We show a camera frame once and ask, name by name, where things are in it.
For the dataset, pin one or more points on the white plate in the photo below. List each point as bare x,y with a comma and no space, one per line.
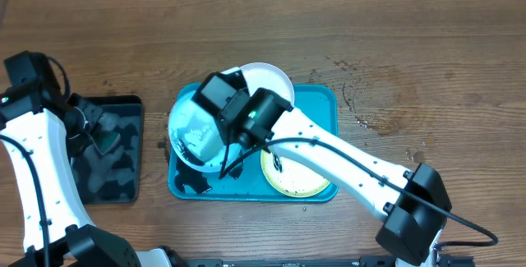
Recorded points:
266,76

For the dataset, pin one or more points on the light blue plate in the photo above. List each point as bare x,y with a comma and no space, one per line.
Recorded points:
194,135

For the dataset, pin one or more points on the green scouring sponge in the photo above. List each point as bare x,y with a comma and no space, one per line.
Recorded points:
105,141

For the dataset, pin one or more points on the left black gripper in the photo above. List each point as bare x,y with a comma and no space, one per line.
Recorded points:
85,140

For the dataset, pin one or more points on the teal plastic serving tray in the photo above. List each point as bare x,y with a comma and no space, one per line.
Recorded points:
247,181

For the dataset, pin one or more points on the yellow-green plate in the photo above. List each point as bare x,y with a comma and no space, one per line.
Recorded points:
291,178

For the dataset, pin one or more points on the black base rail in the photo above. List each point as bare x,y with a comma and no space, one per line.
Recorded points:
364,261

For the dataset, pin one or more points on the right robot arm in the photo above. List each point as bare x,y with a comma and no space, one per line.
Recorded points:
259,114

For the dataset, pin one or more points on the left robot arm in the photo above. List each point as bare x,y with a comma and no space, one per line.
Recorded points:
37,124

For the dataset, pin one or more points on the black plastic water tray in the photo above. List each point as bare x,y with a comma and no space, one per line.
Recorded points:
114,177

